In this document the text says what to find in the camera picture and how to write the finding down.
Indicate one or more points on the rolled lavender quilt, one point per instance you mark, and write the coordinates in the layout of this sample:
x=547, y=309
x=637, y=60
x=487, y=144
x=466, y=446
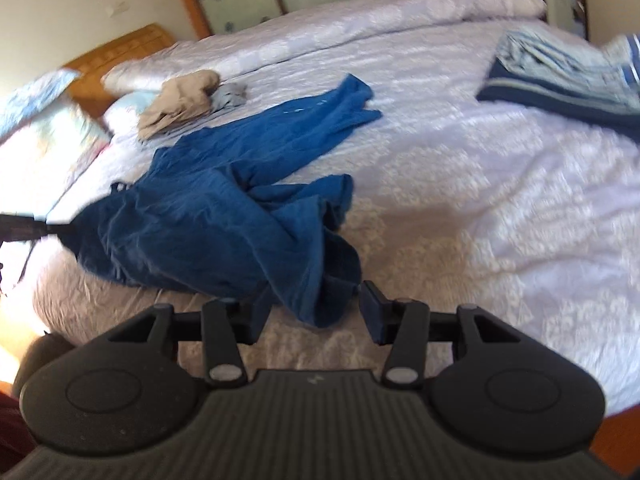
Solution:
x=350, y=25

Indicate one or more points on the bed with lavender floral sheet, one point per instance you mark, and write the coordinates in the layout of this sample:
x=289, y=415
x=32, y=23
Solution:
x=475, y=200

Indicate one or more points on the folded blue striped blanket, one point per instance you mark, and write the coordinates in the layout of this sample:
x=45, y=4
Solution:
x=555, y=80

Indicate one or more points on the small light blue pillow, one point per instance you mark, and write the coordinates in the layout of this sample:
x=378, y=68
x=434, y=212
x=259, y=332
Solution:
x=125, y=110

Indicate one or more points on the blue patterned pillow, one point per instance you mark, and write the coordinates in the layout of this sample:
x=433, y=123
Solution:
x=35, y=97

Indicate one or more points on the light grey-blue garment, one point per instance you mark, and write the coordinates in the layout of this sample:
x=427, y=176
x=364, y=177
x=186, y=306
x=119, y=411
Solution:
x=230, y=96

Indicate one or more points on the beige garment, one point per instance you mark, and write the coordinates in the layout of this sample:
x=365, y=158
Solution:
x=175, y=102

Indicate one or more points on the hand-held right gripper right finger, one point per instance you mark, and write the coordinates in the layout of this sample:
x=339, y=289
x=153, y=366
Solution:
x=376, y=312

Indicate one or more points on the pastel floral pillow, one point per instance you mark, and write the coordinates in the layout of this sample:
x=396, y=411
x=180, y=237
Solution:
x=50, y=150

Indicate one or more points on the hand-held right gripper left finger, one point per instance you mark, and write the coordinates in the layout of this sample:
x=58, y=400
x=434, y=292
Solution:
x=258, y=321

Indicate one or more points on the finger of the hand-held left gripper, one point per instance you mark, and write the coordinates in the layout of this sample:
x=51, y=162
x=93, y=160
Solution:
x=30, y=227

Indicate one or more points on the white wall switch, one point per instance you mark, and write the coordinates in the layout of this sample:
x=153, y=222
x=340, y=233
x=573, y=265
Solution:
x=118, y=9

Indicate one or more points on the wooden headboard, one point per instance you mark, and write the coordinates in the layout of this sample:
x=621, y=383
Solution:
x=115, y=55

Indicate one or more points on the blue pants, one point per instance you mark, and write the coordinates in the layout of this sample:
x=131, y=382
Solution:
x=220, y=200

